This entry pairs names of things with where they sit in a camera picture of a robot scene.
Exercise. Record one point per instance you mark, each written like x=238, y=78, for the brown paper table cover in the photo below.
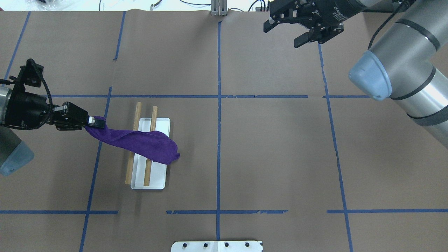
x=276, y=143

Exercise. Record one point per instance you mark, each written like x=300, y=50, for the aluminium frame post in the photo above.
x=219, y=8

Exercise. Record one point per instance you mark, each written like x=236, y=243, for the purple towel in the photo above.
x=140, y=141

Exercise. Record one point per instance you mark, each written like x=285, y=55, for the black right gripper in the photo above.
x=344, y=11

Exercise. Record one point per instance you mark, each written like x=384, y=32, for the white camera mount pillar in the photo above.
x=218, y=246

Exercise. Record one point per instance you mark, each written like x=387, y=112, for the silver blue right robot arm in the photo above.
x=398, y=65

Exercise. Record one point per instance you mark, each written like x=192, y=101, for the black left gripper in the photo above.
x=29, y=107

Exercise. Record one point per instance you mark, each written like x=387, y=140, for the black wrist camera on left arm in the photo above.
x=30, y=74

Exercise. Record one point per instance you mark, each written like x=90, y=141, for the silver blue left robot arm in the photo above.
x=14, y=152

